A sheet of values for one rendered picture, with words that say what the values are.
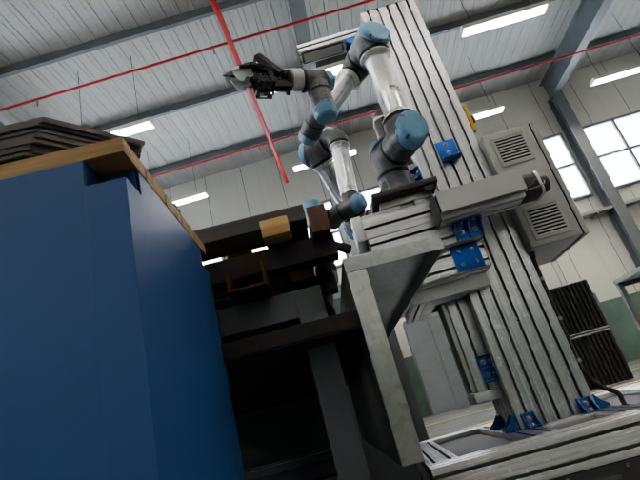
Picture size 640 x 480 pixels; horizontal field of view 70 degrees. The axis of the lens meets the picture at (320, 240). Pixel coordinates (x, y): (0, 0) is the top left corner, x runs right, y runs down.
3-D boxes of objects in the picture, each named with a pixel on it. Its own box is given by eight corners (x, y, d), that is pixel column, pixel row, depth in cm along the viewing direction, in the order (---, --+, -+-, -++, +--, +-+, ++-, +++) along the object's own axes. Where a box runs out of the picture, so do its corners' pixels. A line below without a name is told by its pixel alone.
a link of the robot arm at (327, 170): (378, 234, 212) (315, 131, 205) (351, 248, 219) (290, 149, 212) (384, 226, 223) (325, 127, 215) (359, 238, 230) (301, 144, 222)
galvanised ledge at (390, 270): (346, 272, 89) (342, 258, 91) (340, 357, 210) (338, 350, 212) (444, 248, 91) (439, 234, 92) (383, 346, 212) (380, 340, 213)
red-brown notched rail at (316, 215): (312, 232, 97) (306, 208, 99) (327, 347, 248) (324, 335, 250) (330, 228, 97) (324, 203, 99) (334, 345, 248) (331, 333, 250)
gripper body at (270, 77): (258, 79, 141) (295, 81, 145) (251, 61, 145) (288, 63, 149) (253, 99, 147) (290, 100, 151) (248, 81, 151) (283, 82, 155)
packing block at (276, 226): (262, 237, 95) (258, 221, 97) (266, 246, 100) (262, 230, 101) (290, 230, 96) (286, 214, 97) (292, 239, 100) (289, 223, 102)
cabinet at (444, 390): (433, 415, 920) (403, 321, 991) (431, 415, 966) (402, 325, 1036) (482, 402, 918) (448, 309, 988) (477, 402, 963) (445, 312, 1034)
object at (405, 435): (402, 467, 77) (346, 272, 89) (362, 438, 198) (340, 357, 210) (425, 461, 77) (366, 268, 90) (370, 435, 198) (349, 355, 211)
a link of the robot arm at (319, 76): (338, 84, 152) (331, 64, 155) (308, 83, 147) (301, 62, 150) (330, 100, 158) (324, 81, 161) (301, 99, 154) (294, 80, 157)
